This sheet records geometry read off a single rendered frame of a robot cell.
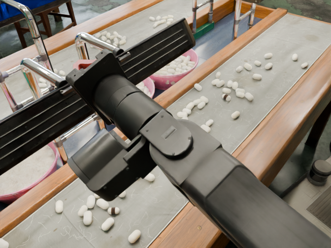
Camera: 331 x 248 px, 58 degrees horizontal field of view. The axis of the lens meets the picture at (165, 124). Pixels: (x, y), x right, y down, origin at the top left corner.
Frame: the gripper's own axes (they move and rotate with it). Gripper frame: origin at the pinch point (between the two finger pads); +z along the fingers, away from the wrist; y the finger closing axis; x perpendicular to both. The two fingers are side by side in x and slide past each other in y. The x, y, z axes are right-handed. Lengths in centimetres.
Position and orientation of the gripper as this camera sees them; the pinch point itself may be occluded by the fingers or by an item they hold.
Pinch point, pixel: (79, 65)
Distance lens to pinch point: 49.2
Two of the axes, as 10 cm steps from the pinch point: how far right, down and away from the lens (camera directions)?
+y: 2.9, 5.3, 8.0
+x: 7.2, -6.7, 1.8
